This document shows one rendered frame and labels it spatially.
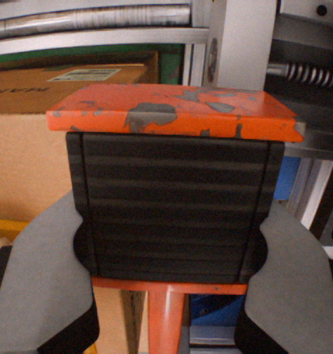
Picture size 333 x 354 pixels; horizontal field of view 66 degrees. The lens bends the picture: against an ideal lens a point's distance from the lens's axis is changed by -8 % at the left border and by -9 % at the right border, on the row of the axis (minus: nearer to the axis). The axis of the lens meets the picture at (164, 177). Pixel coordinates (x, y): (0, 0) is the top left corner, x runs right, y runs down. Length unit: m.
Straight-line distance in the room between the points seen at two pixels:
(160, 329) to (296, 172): 0.24
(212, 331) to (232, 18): 0.47
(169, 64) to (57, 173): 0.95
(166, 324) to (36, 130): 0.21
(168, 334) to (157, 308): 0.03
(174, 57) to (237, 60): 1.00
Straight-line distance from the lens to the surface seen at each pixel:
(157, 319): 0.18
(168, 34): 0.57
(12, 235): 0.35
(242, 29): 0.19
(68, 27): 0.68
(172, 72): 1.19
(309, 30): 0.23
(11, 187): 0.33
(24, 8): 0.80
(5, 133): 0.31
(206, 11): 0.59
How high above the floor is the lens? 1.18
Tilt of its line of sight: 62 degrees down
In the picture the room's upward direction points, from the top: 175 degrees counter-clockwise
